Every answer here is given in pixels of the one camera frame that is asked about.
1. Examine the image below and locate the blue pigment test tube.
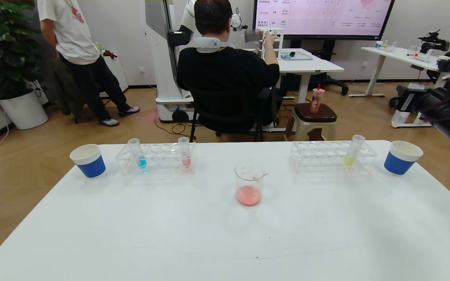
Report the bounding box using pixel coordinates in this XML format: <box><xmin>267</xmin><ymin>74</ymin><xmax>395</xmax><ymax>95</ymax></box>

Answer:
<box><xmin>128</xmin><ymin>138</ymin><xmax>148</xmax><ymax>169</ymax></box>

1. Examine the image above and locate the clear glass beaker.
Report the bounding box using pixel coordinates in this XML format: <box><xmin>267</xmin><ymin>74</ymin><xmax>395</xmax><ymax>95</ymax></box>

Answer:
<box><xmin>234</xmin><ymin>160</ymin><xmax>268</xmax><ymax>207</ymax></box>

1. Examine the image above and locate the clear acrylic test tube rack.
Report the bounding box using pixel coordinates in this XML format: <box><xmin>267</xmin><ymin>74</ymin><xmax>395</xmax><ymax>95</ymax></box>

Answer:
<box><xmin>116</xmin><ymin>142</ymin><xmax>198</xmax><ymax>176</ymax></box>
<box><xmin>289</xmin><ymin>140</ymin><xmax>377</xmax><ymax>174</ymax></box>

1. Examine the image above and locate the yellow pigment test tube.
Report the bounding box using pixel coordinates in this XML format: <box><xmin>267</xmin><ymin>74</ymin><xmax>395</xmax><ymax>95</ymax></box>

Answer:
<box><xmin>344</xmin><ymin>134</ymin><xmax>365</xmax><ymax>167</ymax></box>

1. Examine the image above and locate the black office chair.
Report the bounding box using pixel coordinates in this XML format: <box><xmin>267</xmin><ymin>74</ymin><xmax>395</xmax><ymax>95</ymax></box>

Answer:
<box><xmin>189</xmin><ymin>87</ymin><xmax>284</xmax><ymax>142</ymax></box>

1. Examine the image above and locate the seated person in black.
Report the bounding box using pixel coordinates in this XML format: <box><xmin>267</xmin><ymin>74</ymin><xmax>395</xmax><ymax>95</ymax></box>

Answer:
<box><xmin>176</xmin><ymin>0</ymin><xmax>284</xmax><ymax>133</ymax></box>

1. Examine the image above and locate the beige stool with brown seat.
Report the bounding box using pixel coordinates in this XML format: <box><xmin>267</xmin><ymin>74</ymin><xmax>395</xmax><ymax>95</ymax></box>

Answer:
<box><xmin>286</xmin><ymin>103</ymin><xmax>338</xmax><ymax>141</ymax></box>

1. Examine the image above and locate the white neck band device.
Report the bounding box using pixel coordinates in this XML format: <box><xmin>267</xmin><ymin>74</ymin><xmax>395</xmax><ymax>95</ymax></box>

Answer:
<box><xmin>191</xmin><ymin>36</ymin><xmax>233</xmax><ymax>53</ymax></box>

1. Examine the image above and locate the pink drink cup with straw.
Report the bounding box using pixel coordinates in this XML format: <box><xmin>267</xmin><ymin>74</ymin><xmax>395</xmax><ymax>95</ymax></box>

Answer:
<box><xmin>310</xmin><ymin>84</ymin><xmax>326</xmax><ymax>114</ymax></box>

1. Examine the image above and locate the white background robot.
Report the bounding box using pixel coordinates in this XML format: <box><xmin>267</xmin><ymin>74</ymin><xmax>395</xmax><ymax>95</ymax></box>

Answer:
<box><xmin>145</xmin><ymin>0</ymin><xmax>200</xmax><ymax>123</ymax></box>

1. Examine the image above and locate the grey tray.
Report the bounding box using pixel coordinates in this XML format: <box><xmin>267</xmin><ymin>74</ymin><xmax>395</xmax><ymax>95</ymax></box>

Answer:
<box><xmin>281</xmin><ymin>51</ymin><xmax>313</xmax><ymax>61</ymax></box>

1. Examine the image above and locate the white small drawer unit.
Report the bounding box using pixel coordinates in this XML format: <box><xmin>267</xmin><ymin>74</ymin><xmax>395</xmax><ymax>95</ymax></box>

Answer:
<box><xmin>257</xmin><ymin>27</ymin><xmax>284</xmax><ymax>59</ymax></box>

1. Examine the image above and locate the black screen stand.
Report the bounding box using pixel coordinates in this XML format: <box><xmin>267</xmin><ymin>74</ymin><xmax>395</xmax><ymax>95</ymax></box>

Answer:
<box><xmin>284</xmin><ymin>39</ymin><xmax>348</xmax><ymax>96</ymax></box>

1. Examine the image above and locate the white low cabinet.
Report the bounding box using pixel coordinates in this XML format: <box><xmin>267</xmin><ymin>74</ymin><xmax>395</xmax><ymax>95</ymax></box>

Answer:
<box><xmin>98</xmin><ymin>53</ymin><xmax>129</xmax><ymax>94</ymax></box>

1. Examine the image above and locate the blue and white paper cup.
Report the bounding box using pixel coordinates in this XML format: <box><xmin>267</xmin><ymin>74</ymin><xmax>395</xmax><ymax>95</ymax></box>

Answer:
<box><xmin>384</xmin><ymin>140</ymin><xmax>423</xmax><ymax>176</ymax></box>
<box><xmin>70</xmin><ymin>144</ymin><xmax>106</xmax><ymax>179</ymax></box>

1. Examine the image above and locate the dark green jacket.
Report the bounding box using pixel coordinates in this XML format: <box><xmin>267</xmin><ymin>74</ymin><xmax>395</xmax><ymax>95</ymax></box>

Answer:
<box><xmin>49</xmin><ymin>57</ymin><xmax>79</xmax><ymax>117</ymax></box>

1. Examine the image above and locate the standing person in white shirt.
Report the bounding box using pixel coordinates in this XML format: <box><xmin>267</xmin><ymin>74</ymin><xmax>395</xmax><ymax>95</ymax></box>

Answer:
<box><xmin>37</xmin><ymin>0</ymin><xmax>141</xmax><ymax>127</ymax></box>

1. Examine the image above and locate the long white desk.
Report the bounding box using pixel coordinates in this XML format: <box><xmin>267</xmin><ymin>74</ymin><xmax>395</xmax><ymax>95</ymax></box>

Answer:
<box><xmin>348</xmin><ymin>47</ymin><xmax>450</xmax><ymax>128</ymax></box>

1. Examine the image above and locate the white plant pot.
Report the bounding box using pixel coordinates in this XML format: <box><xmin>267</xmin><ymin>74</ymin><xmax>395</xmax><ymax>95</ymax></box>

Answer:
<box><xmin>0</xmin><ymin>89</ymin><xmax>49</xmax><ymax>130</ymax></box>

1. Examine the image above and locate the green leafy plant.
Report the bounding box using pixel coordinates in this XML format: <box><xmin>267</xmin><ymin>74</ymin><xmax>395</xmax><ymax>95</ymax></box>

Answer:
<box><xmin>0</xmin><ymin>0</ymin><xmax>48</xmax><ymax>100</ymax></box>

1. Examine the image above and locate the large wall display screen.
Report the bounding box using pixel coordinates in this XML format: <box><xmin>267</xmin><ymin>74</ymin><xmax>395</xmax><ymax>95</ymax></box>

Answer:
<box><xmin>253</xmin><ymin>0</ymin><xmax>395</xmax><ymax>41</ymax></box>

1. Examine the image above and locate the black camera rig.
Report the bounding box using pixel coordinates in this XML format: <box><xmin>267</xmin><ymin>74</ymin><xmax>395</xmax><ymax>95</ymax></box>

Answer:
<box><xmin>417</xmin><ymin>30</ymin><xmax>450</xmax><ymax>54</ymax></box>

